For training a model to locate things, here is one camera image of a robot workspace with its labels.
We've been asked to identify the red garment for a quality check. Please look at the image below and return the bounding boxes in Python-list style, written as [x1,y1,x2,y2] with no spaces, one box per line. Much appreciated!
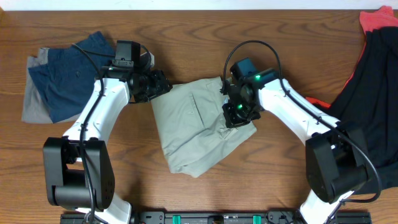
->
[305,6,397,109]

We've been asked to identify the black garment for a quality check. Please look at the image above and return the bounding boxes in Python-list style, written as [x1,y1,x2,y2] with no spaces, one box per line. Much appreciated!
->
[311,27,397,189]

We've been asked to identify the folded grey shorts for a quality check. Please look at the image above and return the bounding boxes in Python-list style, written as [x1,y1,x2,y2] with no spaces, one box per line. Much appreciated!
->
[21,47,85,123]

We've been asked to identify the khaki shorts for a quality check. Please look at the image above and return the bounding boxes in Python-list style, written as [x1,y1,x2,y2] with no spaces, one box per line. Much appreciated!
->
[151,77,257,178]

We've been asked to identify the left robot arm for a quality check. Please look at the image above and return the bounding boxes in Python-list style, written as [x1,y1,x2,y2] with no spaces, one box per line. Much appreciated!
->
[43,66,172,223]

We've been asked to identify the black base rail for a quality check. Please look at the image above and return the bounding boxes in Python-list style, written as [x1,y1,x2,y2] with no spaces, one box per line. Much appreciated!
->
[60,210,373,224]

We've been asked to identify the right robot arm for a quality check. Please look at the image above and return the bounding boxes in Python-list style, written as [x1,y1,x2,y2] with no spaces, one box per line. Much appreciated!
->
[222,65,374,223]

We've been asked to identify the folded navy blue shorts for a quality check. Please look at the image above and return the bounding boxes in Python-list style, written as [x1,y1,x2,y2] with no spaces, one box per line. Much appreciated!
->
[22,31,114,123]

